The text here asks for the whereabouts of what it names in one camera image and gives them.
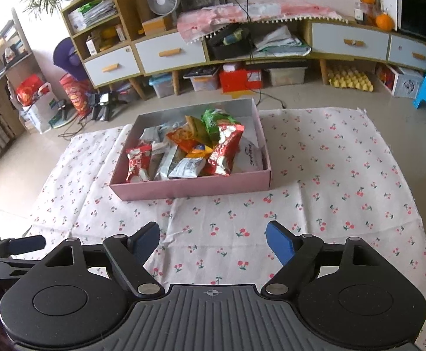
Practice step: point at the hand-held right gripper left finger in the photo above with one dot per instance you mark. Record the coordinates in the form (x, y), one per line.
(145, 238)

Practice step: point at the dark-lidded plastic box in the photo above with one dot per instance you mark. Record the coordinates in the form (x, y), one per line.
(202, 80)

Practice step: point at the orange cardboard box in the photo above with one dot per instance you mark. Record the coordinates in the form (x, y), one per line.
(156, 25)

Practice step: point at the white green snack packet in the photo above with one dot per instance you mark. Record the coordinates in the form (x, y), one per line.
(191, 167)

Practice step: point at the white drawer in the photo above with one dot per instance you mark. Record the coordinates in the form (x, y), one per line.
(171, 60)
(350, 49)
(412, 56)
(110, 62)

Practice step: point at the red printed gift bag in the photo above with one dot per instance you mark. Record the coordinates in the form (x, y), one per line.
(75, 97)

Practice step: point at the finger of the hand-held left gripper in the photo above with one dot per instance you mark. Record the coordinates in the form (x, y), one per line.
(24, 245)

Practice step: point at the cherry printed cloth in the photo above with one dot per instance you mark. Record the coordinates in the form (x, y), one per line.
(344, 190)

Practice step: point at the silver snack packet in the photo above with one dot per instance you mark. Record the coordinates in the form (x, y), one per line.
(165, 162)

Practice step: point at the white paper bag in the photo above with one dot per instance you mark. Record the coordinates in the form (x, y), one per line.
(39, 117)

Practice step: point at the pink cardboard box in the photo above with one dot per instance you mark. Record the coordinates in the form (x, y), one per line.
(198, 190)

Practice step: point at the white printed box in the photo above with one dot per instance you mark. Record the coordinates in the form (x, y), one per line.
(404, 84)

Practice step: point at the red gift box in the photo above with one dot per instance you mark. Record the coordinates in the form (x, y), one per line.
(30, 89)

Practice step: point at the black small tripod device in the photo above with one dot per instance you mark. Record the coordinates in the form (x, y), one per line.
(105, 104)

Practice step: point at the small white box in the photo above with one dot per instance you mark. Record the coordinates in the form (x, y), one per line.
(92, 45)

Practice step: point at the black storage box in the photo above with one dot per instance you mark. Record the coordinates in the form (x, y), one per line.
(227, 49)

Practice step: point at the blue-lidded plastic box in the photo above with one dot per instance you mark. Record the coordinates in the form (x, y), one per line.
(161, 86)

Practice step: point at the orange snack packet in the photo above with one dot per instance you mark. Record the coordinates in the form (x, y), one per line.
(181, 137)

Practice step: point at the low wooden drawer cabinet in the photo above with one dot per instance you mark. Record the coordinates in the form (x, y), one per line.
(308, 40)

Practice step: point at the white green paper pile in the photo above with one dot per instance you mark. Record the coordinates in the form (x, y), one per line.
(280, 42)

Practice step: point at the white blue cracker packet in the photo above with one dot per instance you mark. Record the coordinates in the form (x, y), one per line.
(154, 133)

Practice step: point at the wooden bookshelf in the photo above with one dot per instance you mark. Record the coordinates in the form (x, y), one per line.
(12, 73)

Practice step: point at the tall wooden shelf cabinet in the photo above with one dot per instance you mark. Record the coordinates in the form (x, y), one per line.
(123, 11)

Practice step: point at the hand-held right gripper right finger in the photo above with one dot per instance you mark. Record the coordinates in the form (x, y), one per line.
(280, 239)

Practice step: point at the stack of papers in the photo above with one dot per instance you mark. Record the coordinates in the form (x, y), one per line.
(94, 14)

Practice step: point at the green flat object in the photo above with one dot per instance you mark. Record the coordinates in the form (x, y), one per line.
(61, 115)

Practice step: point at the pink tasselled cloth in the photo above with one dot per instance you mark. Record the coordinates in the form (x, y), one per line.
(213, 18)

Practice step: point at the purple round object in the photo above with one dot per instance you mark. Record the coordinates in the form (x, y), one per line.
(66, 56)

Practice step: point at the yellow egg tray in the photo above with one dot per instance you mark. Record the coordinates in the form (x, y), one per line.
(351, 79)

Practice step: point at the white black-print snack packet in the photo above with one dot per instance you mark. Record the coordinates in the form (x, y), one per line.
(253, 155)

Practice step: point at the clear plastic storage box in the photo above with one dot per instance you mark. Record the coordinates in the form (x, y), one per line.
(286, 76)

